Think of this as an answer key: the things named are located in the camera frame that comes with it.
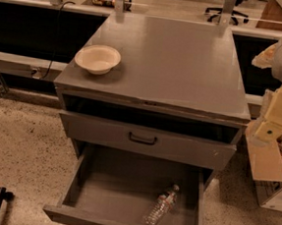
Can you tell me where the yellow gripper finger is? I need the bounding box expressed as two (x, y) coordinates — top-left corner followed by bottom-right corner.
(252, 43), (276, 69)
(254, 85), (282, 142)

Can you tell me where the clear plastic water bottle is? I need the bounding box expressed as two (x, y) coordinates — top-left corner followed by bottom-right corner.
(142, 185), (180, 225)

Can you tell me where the grey top drawer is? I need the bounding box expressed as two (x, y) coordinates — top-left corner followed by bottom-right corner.
(60, 111), (237, 171)

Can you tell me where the grey drawer cabinet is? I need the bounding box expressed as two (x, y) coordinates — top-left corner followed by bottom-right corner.
(45, 6), (260, 194)

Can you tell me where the open grey lower drawer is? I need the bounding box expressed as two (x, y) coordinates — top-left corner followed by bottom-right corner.
(43, 145), (203, 225)

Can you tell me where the open cardboard box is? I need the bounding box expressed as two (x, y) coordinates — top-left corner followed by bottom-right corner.
(245, 122), (282, 211)

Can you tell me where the black office chair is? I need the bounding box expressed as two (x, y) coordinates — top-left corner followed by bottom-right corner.
(205, 0), (249, 26)

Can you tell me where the cream paper bowl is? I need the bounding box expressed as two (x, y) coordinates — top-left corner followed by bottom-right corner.
(75, 45), (121, 75)

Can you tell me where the black drawer handle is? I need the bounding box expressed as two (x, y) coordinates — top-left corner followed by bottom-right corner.
(128, 133), (157, 146)

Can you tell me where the black hanging cable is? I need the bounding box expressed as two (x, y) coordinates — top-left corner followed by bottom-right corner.
(39, 0), (77, 83)

